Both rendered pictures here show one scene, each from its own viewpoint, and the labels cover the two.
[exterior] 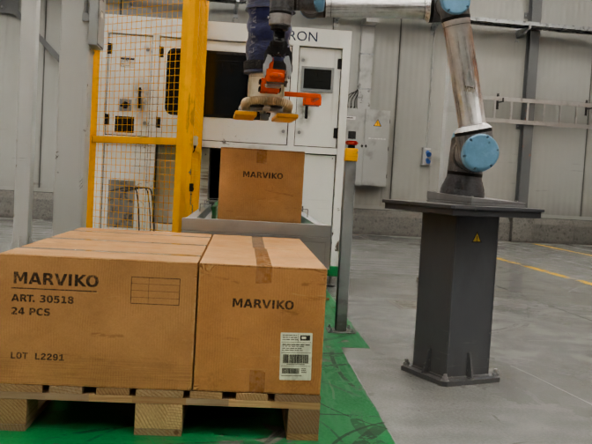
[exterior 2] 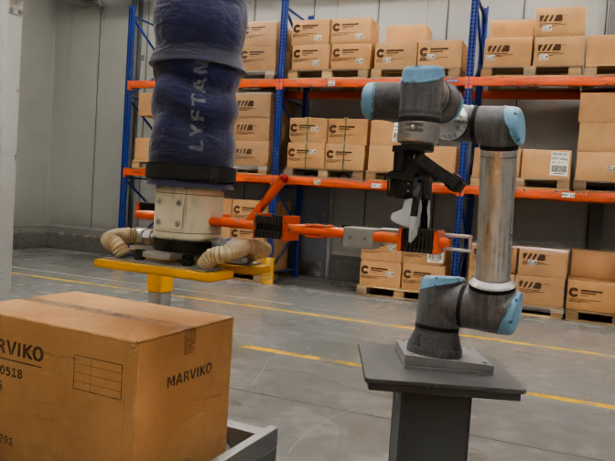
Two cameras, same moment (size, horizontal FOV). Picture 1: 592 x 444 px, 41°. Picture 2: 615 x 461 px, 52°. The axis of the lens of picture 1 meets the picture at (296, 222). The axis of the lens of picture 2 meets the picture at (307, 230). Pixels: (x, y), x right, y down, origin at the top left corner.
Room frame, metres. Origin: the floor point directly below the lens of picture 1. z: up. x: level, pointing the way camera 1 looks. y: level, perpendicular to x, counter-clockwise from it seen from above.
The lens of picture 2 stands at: (2.73, 1.41, 1.29)
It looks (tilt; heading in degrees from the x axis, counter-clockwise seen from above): 3 degrees down; 300
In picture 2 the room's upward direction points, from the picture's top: 4 degrees clockwise
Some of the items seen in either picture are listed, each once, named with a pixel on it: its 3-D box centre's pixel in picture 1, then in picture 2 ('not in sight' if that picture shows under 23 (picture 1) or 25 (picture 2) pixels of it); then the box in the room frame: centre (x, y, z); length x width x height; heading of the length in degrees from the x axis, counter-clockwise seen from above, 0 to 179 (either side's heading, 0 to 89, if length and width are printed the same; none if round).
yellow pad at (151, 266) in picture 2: (244, 112); (163, 262); (3.78, 0.27, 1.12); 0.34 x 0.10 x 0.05; 6
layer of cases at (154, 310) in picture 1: (178, 296); not in sight; (3.00, 0.43, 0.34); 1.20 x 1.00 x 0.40; 4
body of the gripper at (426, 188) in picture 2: (278, 41); (412, 173); (3.23, 0.11, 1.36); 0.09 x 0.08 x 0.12; 5
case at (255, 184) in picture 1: (259, 189); (98, 383); (4.06, 0.20, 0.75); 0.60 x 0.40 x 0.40; 4
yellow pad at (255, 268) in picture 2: (284, 114); (206, 257); (3.80, 0.08, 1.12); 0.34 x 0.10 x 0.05; 6
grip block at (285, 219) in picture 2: (270, 85); (276, 227); (3.54, 0.15, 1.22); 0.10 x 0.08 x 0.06; 96
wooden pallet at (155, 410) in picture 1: (174, 366); not in sight; (3.00, 0.43, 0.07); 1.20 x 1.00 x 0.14; 4
